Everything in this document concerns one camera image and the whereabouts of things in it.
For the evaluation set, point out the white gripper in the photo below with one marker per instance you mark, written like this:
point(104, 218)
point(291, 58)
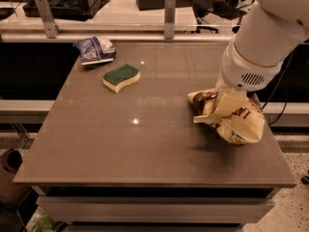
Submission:
point(243, 69)

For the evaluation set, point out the brown chip bag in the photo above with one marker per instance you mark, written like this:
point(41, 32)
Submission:
point(244, 126)

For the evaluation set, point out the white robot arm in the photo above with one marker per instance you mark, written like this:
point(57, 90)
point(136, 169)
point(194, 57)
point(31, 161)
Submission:
point(271, 30)

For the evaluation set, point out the green yellow sponge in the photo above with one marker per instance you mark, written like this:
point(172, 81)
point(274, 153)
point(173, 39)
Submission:
point(120, 78)

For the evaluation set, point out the blue white chip bag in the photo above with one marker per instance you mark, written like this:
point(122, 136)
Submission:
point(95, 50)

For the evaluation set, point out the black office chair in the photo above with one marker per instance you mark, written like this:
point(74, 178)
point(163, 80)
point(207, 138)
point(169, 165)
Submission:
point(227, 9)

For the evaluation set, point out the black tray on desk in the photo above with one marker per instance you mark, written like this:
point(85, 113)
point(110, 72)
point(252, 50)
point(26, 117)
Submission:
point(76, 9)

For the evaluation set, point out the white drawer front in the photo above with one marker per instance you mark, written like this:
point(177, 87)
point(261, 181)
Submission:
point(155, 210)

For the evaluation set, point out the green object on floor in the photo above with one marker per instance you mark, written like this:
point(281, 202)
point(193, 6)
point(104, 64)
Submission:
point(47, 224)

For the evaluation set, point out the brown bin on floor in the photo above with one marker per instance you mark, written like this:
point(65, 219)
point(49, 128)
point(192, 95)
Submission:
point(9, 164)

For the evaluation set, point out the middle metal rail bracket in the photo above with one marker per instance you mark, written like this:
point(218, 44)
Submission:
point(169, 19)

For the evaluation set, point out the metal rail bracket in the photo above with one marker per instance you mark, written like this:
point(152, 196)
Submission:
point(169, 19)
point(50, 27)

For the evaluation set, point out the left metal rail bracket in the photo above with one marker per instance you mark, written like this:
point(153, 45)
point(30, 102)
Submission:
point(50, 27)

